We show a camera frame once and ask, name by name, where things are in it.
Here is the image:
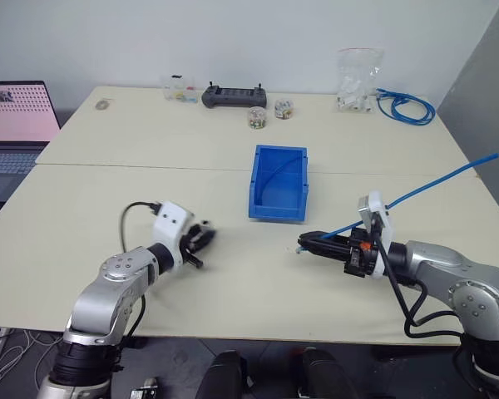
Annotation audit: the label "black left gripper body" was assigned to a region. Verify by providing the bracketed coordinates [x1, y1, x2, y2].
[177, 224, 210, 259]

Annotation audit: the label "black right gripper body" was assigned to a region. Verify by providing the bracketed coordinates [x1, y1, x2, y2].
[342, 227, 379, 279]

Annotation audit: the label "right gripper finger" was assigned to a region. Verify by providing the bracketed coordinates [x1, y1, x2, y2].
[300, 244, 353, 264]
[298, 231, 353, 247]

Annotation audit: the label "long blue network cable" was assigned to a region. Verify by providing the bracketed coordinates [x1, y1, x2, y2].
[293, 152, 499, 255]

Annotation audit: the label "blue plastic bin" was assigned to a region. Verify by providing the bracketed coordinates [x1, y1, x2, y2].
[247, 144, 310, 223]

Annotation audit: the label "dark rounded shape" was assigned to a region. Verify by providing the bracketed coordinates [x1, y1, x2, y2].
[198, 349, 249, 399]
[291, 346, 358, 399]

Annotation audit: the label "small clear jar colourful beads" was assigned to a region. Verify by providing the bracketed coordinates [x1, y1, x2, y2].
[274, 98, 294, 121]
[247, 106, 269, 131]

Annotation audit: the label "small black floor device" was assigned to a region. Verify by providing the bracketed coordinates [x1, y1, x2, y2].
[128, 377, 160, 399]

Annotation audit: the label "black handheld remote controller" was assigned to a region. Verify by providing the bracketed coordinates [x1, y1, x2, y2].
[200, 81, 269, 110]

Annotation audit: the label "clear plastic box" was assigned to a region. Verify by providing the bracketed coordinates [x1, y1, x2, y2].
[162, 74, 197, 103]

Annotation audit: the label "clear bag of white couplers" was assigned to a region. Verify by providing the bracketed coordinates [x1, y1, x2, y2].
[336, 47, 385, 113]

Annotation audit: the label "open laptop pink screen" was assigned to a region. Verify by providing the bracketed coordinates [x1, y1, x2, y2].
[0, 80, 62, 203]

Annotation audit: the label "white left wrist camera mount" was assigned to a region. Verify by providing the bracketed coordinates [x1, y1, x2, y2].
[152, 201, 195, 268]

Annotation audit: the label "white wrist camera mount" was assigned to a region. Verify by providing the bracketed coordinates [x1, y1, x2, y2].
[152, 201, 195, 268]
[356, 190, 396, 278]

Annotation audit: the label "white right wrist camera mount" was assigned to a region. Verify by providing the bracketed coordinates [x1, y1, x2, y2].
[356, 190, 396, 278]

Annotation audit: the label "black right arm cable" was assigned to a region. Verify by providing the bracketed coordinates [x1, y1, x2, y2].
[372, 239, 467, 340]

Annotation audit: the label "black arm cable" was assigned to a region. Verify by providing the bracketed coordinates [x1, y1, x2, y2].
[372, 239, 467, 340]
[118, 201, 163, 349]

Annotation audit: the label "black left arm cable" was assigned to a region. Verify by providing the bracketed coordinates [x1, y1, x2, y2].
[118, 201, 163, 349]

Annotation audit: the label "coiled blue network cable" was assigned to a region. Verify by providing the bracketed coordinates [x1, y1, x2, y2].
[374, 87, 437, 126]

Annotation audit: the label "white floor cables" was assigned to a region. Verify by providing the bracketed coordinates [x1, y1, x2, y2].
[0, 330, 62, 394]

